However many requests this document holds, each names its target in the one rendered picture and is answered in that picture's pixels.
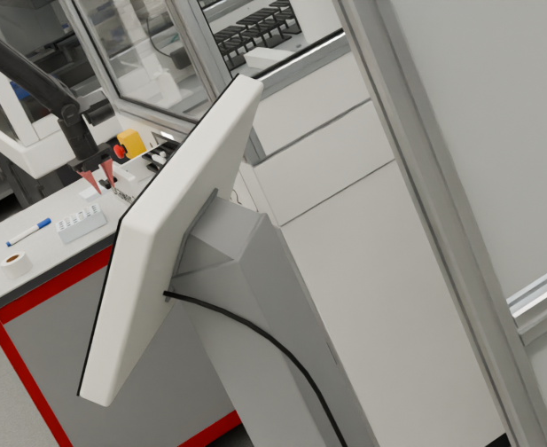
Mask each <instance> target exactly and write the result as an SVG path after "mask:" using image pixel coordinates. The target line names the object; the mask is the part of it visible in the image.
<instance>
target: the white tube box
mask: <svg viewBox="0 0 547 447"><path fill-rule="evenodd" d="M89 210H90V211H89V212H87V213H85V211H84V210H82V211H80V212H78V213H75V215H76V218H75V219H72V217H71V216H69V217H68V218H69V220H70V221H69V222H67V223H66V222H65V220H64V219H63V220H61V221H59V222H57V223H56V227H57V232H58V235H59V236H60V238H61V240H62V242H63V244H64V245H65V244H66V243H68V242H70V241H72V240H74V239H77V238H79V237H81V236H82V235H84V234H86V233H88V232H90V231H93V230H95V229H97V228H98V227H100V226H102V225H104V224H107V222H106V219H105V215H104V213H103V211H102V209H101V208H100V206H99V205H98V203H96V204H94V205H92V206H90V207H89ZM79 214H83V216H84V218H83V219H82V220H80V219H79V217H78V215H79Z"/></svg>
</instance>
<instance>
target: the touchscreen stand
mask: <svg viewBox="0 0 547 447"><path fill-rule="evenodd" d="M170 282H171V284H172V286H173V288H174V289H175V291H176V293H177V294H181V295H185V296H189V297H192V298H196V299H198V300H201V301H203V302H207V303H210V304H213V305H215V306H217V307H220V308H223V309H225V310H227V311H229V312H231V313H233V314H235V315H238V316H240V317H242V318H244V319H246V320H248V321H250V322H251V323H253V324H254V325H256V326H258V327H259V328H261V329H262V330H263V331H265V332H266V333H268V334H270V335H271V336H272V337H274V338H275V339H276V340H277V341H278V342H280V343H281V344H282V345H283V346H284V347H285V348H287V349H288V350H289V351H290V352H291V353H292V354H293V355H294V356H295V357H296V358H297V359H298V361H299V362H300V363H301V364H302V365H303V366H304V368H305V369H306V370H307V371H308V372H309V374H310V376H311V378H312V379H313V381H314V382H315V383H316V385H317V386H318V388H319V390H320V391H321V393H322V395H323V397H324V400H325V401H326V403H327V405H328V407H329V409H330V411H331V413H332V416H333V417H334V419H335V421H336V423H337V425H338V427H339V429H340V432H341V433H342V435H343V437H344V439H345V441H346V443H347V445H348V447H374V445H373V442H372V440H371V438H370V436H369V434H368V431H367V429H366V427H365V425H364V423H363V420H362V418H361V416H360V414H359V412H358V410H357V408H356V405H355V403H354V401H353V398H352V396H351V395H350V393H349V391H348V387H347V385H346V383H345V381H344V380H343V377H342V375H341V373H340V370H339V368H338V366H337V364H336V362H335V360H334V358H333V356H332V352H331V351H330V349H329V347H328V345H327V342H326V340H325V338H324V336H323V333H322V331H321V329H320V327H319V325H318V323H317V321H316V318H315V316H314V314H313V312H312V309H311V308H310V306H309V303H308V300H307V298H306V296H305V294H304V293H303V291H302V288H301V285H300V283H299V281H298V279H297V277H296V275H295V273H294V271H293V268H292V265H291V264H290V262H289V260H288V258H287V255H286V253H285V250H284V249H283V247H282V244H281V242H280V240H279V238H278V236H277V233H276V231H275V229H274V227H273V225H272V223H271V221H270V218H269V216H268V214H267V213H262V214H261V216H260V217H259V219H258V221H257V223H256V224H255V226H254V228H253V229H252V231H251V233H250V234H249V236H248V238H247V239H246V242H245V243H244V245H243V247H242V248H241V249H240V251H239V253H238V255H237V257H236V259H235V260H232V261H228V262H226V263H219V264H216V265H212V266H208V267H205V268H201V269H197V270H194V271H188V272H185V273H181V274H177V275H176V276H174V277H172V278H171V279H170ZM180 302H181V303H182V305H183V306H184V309H185V311H186V313H187V315H188V317H189V319H190V320H191V323H192V325H193V327H194V329H195V331H196V333H197V335H198V336H199V339H200V341H201V343H202V345H203V347H204V349H205V351H206V352H207V354H208V356H209V358H210V360H211V362H212V364H213V366H214V368H215V370H216V372H217V374H218V376H219V378H220V380H221V382H222V384H223V386H224V388H225V390H226V392H227V394H228V396H229V398H230V400H231V402H232V403H233V405H234V407H235V409H236V411H237V413H238V415H239V417H240V419H241V421H242V423H243V425H244V427H245V429H246V431H247V433H248V435H249V437H250V439H251V441H252V443H253V445H254V447H342V445H341V443H340V440H339V438H338V437H337V435H336V433H335V431H334V429H333V427H332V424H331V422H330V421H329V419H328V417H327V415H326V413H325V411H324V408H323V406H322V405H321V403H320V401H319V399H318V397H317V395H316V393H315V391H314V390H313V388H312V387H311V386H310V384H309V382H308V381H307V379H306V378H305V376H304V375H303V373H302V372H301V371H300V370H299V369H298V367H297V366H296V365H295V364H294V363H293V362H292V360H291V359H290V358H289V357H288V356H287V355H286V354H285V353H283V352H282V351H281V350H280V349H279V348H277V347H276V346H275V345H274V344H273V343H272V342H270V341H269V340H268V339H266V338H264V337H263V336H261V335H260V334H258V333H257V332H256V331H254V330H253V329H251V328H250V327H248V326H246V325H244V324H241V323H239V322H238V321H236V320H234V319H232V318H229V317H227V316H225V315H223V314H222V313H219V312H217V311H214V310H210V309H208V308H205V307H202V306H199V305H198V304H195V303H192V302H186V301H182V300H180Z"/></svg>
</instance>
